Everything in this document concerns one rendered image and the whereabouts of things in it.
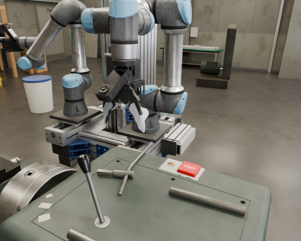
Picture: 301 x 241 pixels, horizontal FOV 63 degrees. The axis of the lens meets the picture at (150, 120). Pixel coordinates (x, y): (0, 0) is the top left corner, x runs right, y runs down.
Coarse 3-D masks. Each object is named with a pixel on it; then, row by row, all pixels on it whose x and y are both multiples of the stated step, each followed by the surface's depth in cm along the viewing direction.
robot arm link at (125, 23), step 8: (112, 0) 61; (120, 0) 60; (128, 0) 60; (136, 0) 62; (112, 8) 61; (120, 8) 60; (128, 8) 61; (136, 8) 62; (112, 16) 62; (120, 16) 61; (128, 16) 61; (136, 16) 63; (112, 24) 63; (120, 24) 62; (128, 24) 62; (136, 24) 64; (112, 32) 64; (120, 32) 62; (128, 32) 63; (136, 32) 64; (112, 40) 64; (120, 40) 63; (128, 40) 63; (136, 40) 65
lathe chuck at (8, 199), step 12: (24, 168) 84; (36, 168) 83; (48, 168) 84; (12, 180) 80; (24, 180) 79; (12, 192) 77; (24, 192) 76; (0, 204) 76; (12, 204) 75; (0, 216) 75
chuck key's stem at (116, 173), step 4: (100, 172) 76; (104, 172) 76; (108, 172) 76; (112, 172) 76; (116, 172) 76; (120, 172) 76; (124, 172) 75; (128, 172) 75; (132, 172) 75; (116, 176) 76; (120, 176) 76; (132, 176) 75
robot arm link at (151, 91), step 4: (148, 88) 122; (152, 88) 122; (156, 88) 124; (148, 92) 121; (152, 92) 123; (156, 92) 122; (148, 96) 122; (152, 96) 122; (156, 96) 121; (140, 100) 124; (144, 100) 123; (148, 100) 122; (152, 100) 122; (144, 104) 124; (148, 104) 123; (152, 104) 122; (148, 108) 124; (152, 108) 124; (152, 112) 127
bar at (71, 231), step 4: (72, 228) 55; (68, 232) 54; (72, 232) 54; (76, 232) 54; (80, 232) 54; (68, 236) 54; (72, 236) 53; (76, 236) 53; (80, 236) 53; (84, 236) 53; (88, 236) 53; (72, 240) 53; (76, 240) 53; (80, 240) 52; (84, 240) 52; (88, 240) 52; (92, 240) 52; (96, 240) 52
